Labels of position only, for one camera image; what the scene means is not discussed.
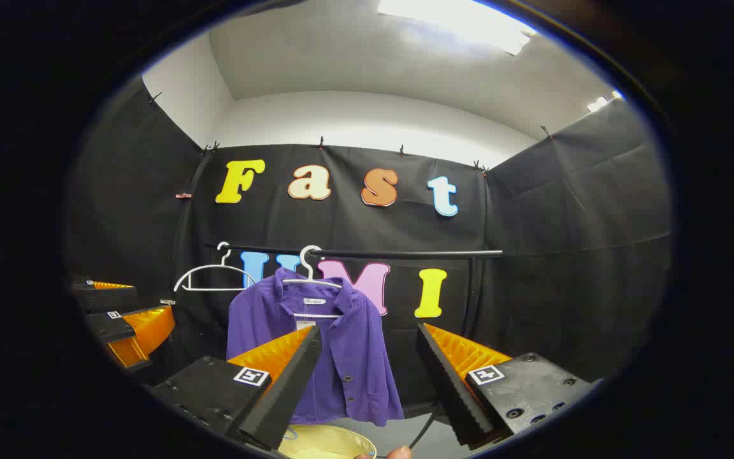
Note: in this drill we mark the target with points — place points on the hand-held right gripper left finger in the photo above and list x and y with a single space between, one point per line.
290 382

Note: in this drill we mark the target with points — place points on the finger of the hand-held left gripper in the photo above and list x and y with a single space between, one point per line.
115 326
106 297

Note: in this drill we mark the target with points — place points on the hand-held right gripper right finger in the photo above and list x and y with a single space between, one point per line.
446 389

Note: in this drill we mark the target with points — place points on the beige laundry hamper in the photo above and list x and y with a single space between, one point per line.
322 443

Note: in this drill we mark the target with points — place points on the white plastic clothes hanger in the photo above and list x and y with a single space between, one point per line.
308 268
222 260

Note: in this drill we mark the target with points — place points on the black clothes rack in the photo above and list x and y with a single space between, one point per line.
405 254

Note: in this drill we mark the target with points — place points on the black backdrop cloth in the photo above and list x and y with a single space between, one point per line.
341 223

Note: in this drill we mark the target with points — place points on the row of black clips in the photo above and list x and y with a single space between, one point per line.
321 143

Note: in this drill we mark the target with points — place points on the small ceiling light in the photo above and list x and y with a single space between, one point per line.
598 103

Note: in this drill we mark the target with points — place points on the large ceiling light panel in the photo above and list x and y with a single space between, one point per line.
462 22

